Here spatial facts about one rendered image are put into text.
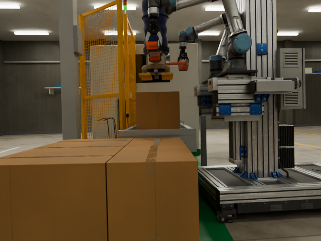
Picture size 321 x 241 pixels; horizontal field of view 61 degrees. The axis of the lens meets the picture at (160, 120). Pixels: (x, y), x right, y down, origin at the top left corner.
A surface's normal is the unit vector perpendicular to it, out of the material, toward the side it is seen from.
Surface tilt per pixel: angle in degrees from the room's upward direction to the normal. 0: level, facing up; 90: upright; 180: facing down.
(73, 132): 90
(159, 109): 90
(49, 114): 90
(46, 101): 90
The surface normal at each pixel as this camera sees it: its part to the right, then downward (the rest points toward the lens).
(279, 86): 0.09, 0.02
